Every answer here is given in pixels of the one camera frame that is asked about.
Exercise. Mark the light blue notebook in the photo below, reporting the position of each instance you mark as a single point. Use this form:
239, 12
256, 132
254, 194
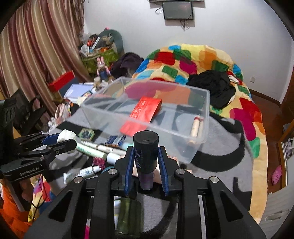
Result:
77, 90

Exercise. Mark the red envelope packet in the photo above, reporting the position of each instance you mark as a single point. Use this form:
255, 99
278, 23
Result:
142, 114

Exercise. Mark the mint green bottle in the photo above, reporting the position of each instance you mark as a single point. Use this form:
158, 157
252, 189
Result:
125, 145

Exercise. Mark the white slim pen tube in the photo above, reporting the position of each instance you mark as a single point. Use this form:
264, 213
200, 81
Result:
103, 148

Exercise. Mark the black clothing pile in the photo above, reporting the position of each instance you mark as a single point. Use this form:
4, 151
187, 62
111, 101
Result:
217, 83

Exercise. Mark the white green ointment tube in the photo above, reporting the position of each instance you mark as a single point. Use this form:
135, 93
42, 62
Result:
85, 173

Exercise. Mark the clear plastic storage bin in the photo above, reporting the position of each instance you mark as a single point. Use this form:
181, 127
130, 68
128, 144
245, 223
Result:
179, 114

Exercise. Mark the green glass bottle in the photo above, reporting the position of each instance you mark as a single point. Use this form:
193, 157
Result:
130, 216

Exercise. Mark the magenta hair scrunchie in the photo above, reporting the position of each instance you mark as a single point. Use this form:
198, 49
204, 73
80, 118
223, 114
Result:
98, 164

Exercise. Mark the long pale green tube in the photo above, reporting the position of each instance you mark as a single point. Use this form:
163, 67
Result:
111, 158

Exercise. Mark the white medical tape roll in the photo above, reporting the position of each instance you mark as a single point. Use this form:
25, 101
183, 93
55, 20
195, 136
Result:
66, 135

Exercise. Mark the wall mounted black screen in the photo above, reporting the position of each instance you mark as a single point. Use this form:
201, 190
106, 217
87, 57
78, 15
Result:
177, 10

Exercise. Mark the green hexagonal small box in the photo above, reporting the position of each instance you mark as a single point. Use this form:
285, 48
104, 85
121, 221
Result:
86, 134

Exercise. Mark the black capped purple bottle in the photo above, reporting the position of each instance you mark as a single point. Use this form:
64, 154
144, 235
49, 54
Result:
146, 154

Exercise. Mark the colourful patchwork quilt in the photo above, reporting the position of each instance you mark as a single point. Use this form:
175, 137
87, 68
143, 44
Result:
176, 63

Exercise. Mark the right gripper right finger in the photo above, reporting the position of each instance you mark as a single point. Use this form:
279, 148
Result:
163, 171

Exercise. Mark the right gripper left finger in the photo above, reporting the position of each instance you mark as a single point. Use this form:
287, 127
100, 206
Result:
130, 158

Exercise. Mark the teal neck pillow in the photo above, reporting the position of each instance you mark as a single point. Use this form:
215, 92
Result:
110, 37

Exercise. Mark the striped brown curtain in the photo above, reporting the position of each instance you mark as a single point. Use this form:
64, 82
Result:
39, 43

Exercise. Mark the beige wooden roller stick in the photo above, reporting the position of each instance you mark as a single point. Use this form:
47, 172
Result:
196, 130

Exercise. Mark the red flat box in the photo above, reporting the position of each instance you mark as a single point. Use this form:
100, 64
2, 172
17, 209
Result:
60, 82

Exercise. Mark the pink slipper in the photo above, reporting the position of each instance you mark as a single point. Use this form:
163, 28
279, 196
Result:
276, 175

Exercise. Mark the green cluttered basket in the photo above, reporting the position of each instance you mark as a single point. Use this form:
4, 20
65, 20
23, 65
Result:
90, 60

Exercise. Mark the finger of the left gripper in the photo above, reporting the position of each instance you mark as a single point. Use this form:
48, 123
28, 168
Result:
36, 140
55, 148

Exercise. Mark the dark purple clothing heap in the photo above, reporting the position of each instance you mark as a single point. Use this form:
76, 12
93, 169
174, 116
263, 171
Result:
126, 65

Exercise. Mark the pink bunny figurine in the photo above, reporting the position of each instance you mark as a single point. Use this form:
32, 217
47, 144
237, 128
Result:
102, 70

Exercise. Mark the blue cigarette box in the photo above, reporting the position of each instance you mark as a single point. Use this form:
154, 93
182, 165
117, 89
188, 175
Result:
115, 140

